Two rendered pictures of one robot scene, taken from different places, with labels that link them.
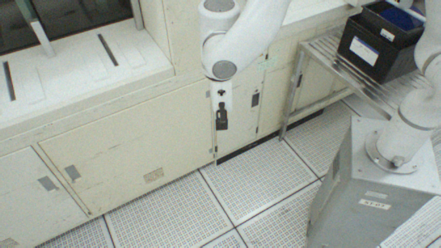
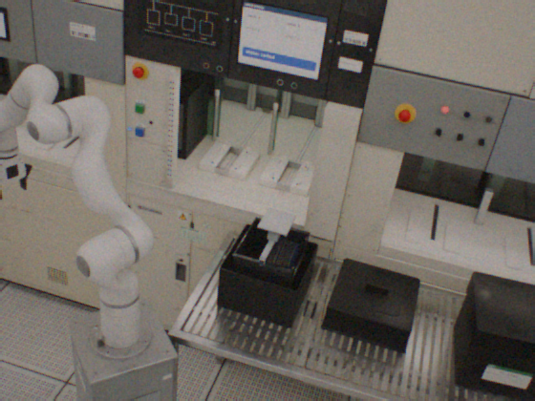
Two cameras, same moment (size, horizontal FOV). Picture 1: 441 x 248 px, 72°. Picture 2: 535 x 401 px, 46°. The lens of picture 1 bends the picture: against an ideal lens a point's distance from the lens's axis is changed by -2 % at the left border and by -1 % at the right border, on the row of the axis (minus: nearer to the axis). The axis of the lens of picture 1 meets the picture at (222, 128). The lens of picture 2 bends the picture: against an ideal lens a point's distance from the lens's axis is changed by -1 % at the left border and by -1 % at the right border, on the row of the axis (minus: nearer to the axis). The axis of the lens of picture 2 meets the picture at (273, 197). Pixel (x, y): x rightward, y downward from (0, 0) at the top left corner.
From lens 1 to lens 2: 1.96 m
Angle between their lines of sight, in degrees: 35
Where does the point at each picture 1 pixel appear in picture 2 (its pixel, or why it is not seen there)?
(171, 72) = not seen: hidden behind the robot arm
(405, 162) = (108, 345)
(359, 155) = (96, 317)
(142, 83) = (60, 169)
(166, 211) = (44, 322)
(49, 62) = not seen: hidden behind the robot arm
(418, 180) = (95, 362)
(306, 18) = (242, 211)
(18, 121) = not seen: outside the picture
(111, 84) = (40, 156)
